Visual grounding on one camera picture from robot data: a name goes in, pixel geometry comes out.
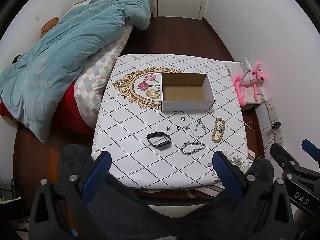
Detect pink plush toy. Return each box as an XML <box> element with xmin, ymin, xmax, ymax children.
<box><xmin>231</xmin><ymin>60</ymin><xmax>267</xmax><ymax>107</ymax></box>

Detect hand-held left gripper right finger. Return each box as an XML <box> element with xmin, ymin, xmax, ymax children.
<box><xmin>212</xmin><ymin>151</ymin><xmax>296</xmax><ymax>240</ymax></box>

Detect wooden bead bracelet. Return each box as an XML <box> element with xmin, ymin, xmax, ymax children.
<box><xmin>211</xmin><ymin>118</ymin><xmax>225</xmax><ymax>144</ymax></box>

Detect white diamond-pattern tablecloth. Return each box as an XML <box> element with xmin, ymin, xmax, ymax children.
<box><xmin>91</xmin><ymin>54</ymin><xmax>252</xmax><ymax>190</ymax></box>

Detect brown plush toy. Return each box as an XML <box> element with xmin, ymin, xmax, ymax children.
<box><xmin>40</xmin><ymin>17</ymin><xmax>60</xmax><ymax>37</ymax></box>

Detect silver chain bracelet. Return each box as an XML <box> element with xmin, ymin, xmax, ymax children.
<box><xmin>181</xmin><ymin>141</ymin><xmax>206</xmax><ymax>156</ymax></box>

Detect silver charm bracelet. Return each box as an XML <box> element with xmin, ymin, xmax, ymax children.
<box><xmin>191</xmin><ymin>120</ymin><xmax>207</xmax><ymax>138</ymax></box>

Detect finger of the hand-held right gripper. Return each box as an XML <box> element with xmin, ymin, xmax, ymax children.
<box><xmin>270</xmin><ymin>142</ymin><xmax>302</xmax><ymax>178</ymax></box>
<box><xmin>301</xmin><ymin>139</ymin><xmax>320</xmax><ymax>165</ymax></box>

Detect cardboard box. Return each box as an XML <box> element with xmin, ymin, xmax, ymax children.
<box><xmin>161</xmin><ymin>73</ymin><xmax>216</xmax><ymax>112</ymax></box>

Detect white wall socket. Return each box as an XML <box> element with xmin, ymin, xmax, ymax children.
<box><xmin>264</xmin><ymin>98</ymin><xmax>285</xmax><ymax>145</ymax></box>

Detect light blue quilt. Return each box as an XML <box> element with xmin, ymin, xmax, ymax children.
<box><xmin>0</xmin><ymin>0</ymin><xmax>153</xmax><ymax>144</ymax></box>

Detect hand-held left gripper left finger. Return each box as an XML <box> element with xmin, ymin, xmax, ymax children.
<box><xmin>29</xmin><ymin>151</ymin><xmax>112</xmax><ymax>240</ymax></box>

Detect black smart band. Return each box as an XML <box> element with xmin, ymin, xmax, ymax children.
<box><xmin>146</xmin><ymin>132</ymin><xmax>172</xmax><ymax>150</ymax></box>

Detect checkered pillow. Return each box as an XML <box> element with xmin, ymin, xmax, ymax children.
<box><xmin>74</xmin><ymin>25</ymin><xmax>134</xmax><ymax>120</ymax></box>

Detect red blanket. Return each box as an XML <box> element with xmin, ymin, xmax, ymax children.
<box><xmin>0</xmin><ymin>82</ymin><xmax>96</xmax><ymax>137</ymax></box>

